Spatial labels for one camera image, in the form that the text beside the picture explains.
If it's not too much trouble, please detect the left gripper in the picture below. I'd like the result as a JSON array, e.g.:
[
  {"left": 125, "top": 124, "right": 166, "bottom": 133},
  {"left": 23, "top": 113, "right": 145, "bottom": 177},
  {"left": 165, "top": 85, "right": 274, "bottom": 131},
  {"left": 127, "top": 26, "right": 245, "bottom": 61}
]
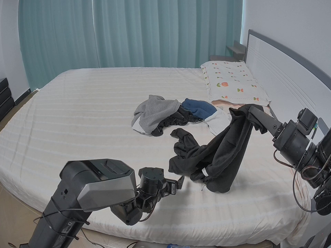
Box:
[{"left": 165, "top": 176, "right": 184, "bottom": 196}]

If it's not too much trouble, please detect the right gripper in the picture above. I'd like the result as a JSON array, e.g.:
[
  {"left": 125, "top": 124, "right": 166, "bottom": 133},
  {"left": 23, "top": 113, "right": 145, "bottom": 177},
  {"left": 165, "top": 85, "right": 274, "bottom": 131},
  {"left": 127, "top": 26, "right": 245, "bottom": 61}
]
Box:
[{"left": 248, "top": 105, "right": 311, "bottom": 169}]

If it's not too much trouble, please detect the black T-shirt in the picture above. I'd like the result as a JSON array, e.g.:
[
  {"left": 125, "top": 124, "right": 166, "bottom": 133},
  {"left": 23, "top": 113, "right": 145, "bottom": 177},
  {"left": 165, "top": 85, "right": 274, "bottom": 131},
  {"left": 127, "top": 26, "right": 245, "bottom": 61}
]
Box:
[{"left": 169, "top": 105, "right": 268, "bottom": 194}]

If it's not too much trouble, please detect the pile of clothes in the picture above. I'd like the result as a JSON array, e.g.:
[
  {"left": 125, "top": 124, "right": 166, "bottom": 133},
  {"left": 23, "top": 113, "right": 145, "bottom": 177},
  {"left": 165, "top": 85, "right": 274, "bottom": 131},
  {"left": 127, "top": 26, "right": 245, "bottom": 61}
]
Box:
[{"left": 131, "top": 95, "right": 232, "bottom": 137}]

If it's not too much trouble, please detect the bed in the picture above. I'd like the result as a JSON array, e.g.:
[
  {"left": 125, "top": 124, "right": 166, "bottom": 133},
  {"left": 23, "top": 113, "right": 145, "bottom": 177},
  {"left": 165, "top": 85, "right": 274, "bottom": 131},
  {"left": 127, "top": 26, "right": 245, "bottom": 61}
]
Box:
[{"left": 0, "top": 29, "right": 331, "bottom": 245}]

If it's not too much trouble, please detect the white printed pillow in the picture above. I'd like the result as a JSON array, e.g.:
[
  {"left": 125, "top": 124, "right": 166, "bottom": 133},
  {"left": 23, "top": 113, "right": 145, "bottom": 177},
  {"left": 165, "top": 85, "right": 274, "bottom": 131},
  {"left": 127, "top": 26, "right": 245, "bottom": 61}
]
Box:
[{"left": 200, "top": 60, "right": 272, "bottom": 105}]

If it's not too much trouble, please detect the grey bedside table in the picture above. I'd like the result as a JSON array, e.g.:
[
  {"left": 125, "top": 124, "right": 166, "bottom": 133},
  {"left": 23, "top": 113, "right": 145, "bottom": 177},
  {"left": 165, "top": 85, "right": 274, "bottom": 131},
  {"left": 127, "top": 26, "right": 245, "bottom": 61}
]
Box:
[{"left": 209, "top": 40, "right": 247, "bottom": 61}]

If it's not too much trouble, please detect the blue-green curtain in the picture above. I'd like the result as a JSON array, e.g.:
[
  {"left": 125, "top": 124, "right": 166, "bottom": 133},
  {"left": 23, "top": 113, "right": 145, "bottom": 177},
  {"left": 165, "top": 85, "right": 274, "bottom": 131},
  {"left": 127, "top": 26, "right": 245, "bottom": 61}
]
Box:
[
  {"left": 92, "top": 0, "right": 245, "bottom": 69},
  {"left": 18, "top": 0, "right": 94, "bottom": 90}
]

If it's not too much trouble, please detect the black chest of drawers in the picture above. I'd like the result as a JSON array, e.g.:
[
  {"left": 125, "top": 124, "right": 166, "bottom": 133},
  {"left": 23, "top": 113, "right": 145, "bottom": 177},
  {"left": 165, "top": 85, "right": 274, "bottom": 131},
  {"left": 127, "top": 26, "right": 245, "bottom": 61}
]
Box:
[{"left": 0, "top": 78, "right": 14, "bottom": 122}]

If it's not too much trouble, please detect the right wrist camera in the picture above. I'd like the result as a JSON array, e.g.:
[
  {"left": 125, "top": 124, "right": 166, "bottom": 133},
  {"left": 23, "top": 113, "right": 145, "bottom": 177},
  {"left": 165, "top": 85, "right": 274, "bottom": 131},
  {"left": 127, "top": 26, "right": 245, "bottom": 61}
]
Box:
[{"left": 297, "top": 109, "right": 318, "bottom": 136}]

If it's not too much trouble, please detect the black cable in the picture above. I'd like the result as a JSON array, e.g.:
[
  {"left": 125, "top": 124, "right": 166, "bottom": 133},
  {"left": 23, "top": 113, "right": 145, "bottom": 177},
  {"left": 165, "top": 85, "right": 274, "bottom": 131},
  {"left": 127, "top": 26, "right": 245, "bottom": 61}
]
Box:
[{"left": 292, "top": 164, "right": 318, "bottom": 212}]

